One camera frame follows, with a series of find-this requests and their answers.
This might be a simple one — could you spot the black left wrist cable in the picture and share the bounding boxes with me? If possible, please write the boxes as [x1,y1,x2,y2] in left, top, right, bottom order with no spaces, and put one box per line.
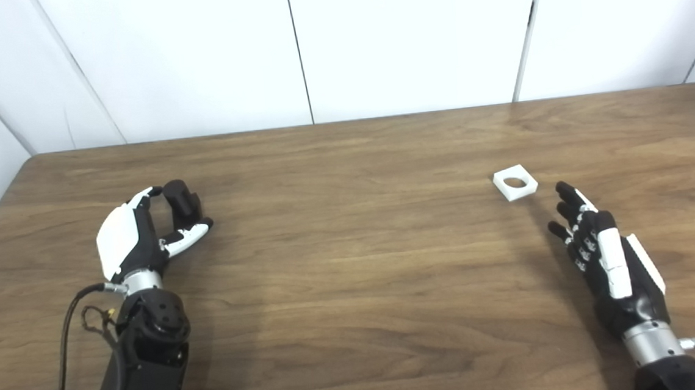
[48,281,135,390]

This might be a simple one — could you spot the white square piece with hole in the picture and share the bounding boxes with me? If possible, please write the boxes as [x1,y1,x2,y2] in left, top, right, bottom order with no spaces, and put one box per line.
[492,163,540,203]

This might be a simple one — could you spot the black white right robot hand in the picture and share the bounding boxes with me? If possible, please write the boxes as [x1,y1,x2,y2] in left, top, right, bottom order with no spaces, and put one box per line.
[544,175,671,343]

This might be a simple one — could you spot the black peg with square base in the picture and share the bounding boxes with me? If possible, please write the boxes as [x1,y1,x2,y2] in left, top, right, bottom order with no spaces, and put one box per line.
[162,178,205,233]

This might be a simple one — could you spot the thin left wrist wires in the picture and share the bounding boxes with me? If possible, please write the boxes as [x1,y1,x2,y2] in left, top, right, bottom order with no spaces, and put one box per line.
[80,303,120,350]

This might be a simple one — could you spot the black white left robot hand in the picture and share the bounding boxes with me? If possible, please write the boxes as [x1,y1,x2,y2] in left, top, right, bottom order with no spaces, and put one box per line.
[92,181,218,283]

